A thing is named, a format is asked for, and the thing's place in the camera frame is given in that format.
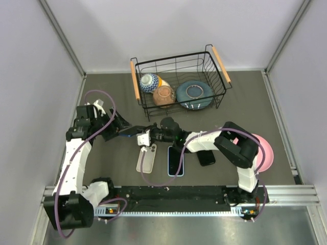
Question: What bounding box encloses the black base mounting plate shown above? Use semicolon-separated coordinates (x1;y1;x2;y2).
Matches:
109;186;269;212

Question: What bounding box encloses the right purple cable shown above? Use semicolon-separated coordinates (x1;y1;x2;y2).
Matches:
139;127;269;223

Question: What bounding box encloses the yellow bowl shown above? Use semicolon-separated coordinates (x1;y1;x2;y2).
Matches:
157;76;170;87

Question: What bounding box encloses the beige phone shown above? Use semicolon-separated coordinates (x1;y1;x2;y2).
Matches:
136;144;157;174

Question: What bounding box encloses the teal blue plate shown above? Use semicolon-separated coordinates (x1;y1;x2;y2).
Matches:
176;80;214;110

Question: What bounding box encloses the slotted grey cable duct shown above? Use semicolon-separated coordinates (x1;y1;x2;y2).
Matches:
94;206;255;218

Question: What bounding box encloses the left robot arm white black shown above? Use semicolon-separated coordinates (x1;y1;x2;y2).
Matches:
43;100;131;230

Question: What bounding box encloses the light blue phone case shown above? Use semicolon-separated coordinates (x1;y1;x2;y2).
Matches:
168;146;184;177

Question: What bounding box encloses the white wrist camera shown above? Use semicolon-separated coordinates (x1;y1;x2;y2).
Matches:
136;130;151;152
85;99;106;118

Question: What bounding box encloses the black wire dish basket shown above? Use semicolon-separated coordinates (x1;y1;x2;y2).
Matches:
130;44;231;118

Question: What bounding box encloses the blue white patterned bowl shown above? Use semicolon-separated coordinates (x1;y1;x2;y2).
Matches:
140;73;159;93

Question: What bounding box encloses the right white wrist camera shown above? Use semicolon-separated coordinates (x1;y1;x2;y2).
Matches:
136;130;151;152

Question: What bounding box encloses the brown ceramic bowl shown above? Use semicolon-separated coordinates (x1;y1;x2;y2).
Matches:
153;86;176;108

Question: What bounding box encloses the aluminium frame post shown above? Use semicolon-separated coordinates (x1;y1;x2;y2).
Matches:
37;0;86;77
264;0;312;74

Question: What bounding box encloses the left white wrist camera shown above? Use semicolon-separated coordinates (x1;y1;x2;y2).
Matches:
85;99;106;118

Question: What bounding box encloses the pink plate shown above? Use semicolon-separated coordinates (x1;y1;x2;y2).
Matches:
253;134;274;173

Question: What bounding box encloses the right aluminium frame post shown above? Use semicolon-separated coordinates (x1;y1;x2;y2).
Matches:
264;0;312;74

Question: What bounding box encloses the left aluminium frame post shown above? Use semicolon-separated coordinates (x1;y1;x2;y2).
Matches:
37;0;86;77

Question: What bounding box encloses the blue edged black phone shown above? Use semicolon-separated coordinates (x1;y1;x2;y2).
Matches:
118;126;136;137

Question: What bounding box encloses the black phone case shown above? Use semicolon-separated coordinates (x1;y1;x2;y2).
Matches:
196;151;216;166

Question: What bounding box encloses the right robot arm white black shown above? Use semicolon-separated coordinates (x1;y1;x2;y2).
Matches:
135;117;263;202

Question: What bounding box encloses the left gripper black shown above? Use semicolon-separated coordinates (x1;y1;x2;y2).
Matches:
91;107;131;141

